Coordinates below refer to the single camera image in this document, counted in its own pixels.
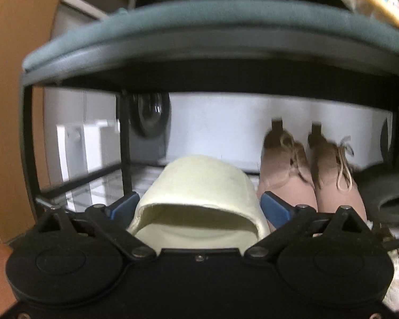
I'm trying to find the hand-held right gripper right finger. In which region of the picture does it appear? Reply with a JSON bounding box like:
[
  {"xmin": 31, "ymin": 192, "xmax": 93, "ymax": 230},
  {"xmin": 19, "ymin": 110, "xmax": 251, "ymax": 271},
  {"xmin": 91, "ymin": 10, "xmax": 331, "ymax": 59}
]
[{"xmin": 245, "ymin": 192, "xmax": 373, "ymax": 260}]

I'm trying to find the teal seat cushion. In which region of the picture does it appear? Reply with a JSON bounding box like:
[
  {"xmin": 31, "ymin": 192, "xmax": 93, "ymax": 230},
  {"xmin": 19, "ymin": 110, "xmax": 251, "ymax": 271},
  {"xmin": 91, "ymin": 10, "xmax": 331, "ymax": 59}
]
[{"xmin": 22, "ymin": 0, "xmax": 399, "ymax": 74}]

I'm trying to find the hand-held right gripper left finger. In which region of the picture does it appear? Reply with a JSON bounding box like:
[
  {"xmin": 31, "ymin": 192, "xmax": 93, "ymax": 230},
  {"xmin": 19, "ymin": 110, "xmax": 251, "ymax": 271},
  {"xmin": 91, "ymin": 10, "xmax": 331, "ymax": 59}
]
[{"xmin": 36, "ymin": 192, "xmax": 156, "ymax": 261}]

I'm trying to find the white box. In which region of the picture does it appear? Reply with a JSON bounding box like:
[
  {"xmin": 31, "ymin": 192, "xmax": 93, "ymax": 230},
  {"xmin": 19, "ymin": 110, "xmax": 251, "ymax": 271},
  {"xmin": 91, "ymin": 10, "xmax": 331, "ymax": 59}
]
[{"xmin": 56, "ymin": 123, "xmax": 120, "ymax": 182}]

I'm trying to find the dark grey slipper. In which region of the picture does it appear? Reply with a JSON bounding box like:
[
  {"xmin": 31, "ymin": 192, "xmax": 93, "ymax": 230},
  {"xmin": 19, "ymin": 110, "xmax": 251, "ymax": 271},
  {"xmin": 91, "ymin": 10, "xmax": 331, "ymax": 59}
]
[{"xmin": 356, "ymin": 164, "xmax": 399, "ymax": 226}]

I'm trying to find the pink lace-up boot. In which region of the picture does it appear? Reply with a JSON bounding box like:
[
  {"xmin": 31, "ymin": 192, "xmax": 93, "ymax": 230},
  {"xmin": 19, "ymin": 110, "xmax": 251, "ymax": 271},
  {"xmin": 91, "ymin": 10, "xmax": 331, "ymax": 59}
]
[
  {"xmin": 307, "ymin": 123, "xmax": 368, "ymax": 223},
  {"xmin": 257, "ymin": 120, "xmax": 318, "ymax": 230}
]

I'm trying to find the black metal shoe rack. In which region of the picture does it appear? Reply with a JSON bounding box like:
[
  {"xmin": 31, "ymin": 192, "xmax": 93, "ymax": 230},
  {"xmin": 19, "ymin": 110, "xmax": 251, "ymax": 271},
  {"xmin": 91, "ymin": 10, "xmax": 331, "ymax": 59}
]
[{"xmin": 18, "ymin": 40, "xmax": 399, "ymax": 226}]

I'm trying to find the cream slipper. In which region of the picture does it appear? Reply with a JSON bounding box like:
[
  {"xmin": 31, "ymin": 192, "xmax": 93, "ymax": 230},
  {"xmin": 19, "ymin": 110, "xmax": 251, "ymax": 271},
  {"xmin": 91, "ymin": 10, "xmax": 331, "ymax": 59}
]
[{"xmin": 126, "ymin": 156, "xmax": 271, "ymax": 250}]

